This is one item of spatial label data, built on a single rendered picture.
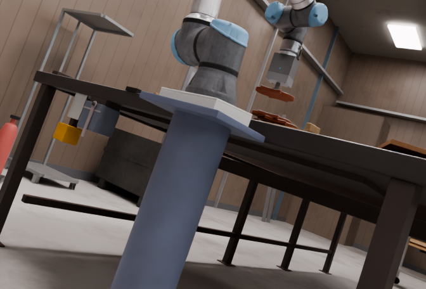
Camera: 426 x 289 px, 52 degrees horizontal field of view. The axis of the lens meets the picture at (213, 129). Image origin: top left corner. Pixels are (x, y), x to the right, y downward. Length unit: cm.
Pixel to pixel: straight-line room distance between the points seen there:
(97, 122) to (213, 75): 81
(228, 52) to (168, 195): 42
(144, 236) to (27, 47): 428
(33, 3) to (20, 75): 80
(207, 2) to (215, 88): 30
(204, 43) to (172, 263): 60
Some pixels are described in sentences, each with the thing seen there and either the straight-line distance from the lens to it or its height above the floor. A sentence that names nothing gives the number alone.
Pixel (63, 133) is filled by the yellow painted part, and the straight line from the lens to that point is 206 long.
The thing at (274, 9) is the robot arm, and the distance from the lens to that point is 158.
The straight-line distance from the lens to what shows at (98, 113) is 188.
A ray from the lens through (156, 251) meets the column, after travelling 116.
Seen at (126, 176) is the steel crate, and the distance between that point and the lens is 550.
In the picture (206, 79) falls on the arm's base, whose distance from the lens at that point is 118.
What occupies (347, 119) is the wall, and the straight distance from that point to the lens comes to 1197.
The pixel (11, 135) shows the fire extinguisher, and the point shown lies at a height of 42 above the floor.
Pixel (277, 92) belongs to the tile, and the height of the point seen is 106.
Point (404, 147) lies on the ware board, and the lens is 166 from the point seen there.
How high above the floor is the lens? 74
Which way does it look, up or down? 5 degrees up
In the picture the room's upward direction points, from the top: 19 degrees clockwise
